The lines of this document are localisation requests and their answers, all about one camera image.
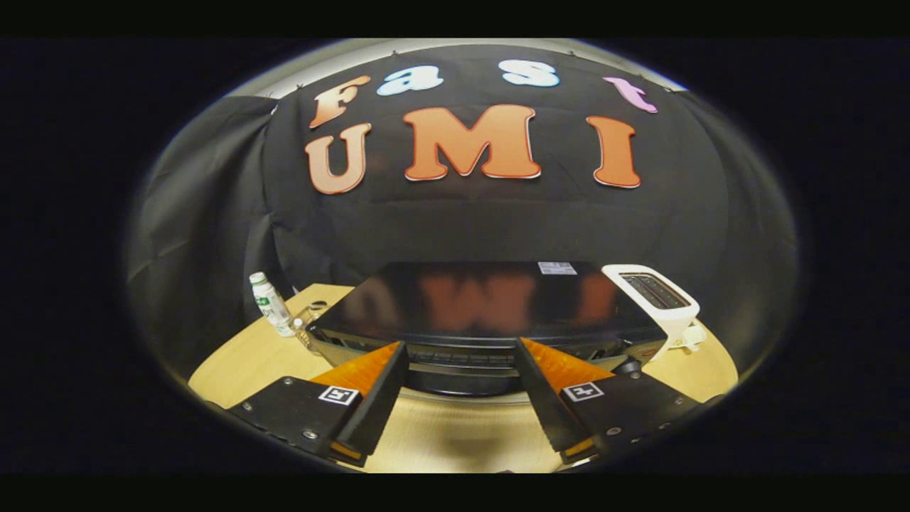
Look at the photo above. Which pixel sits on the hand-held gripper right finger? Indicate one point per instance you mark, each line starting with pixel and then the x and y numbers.
pixel 544 402

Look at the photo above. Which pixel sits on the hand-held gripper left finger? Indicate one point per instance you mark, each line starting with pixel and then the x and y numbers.
pixel 380 405

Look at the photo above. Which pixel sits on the black toaster oven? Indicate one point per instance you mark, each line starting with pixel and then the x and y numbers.
pixel 483 302

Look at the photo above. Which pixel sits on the white pop-up toaster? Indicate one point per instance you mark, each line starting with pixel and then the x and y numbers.
pixel 675 316

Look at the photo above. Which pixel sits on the white bottle with green label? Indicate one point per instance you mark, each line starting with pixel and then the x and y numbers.
pixel 271 306

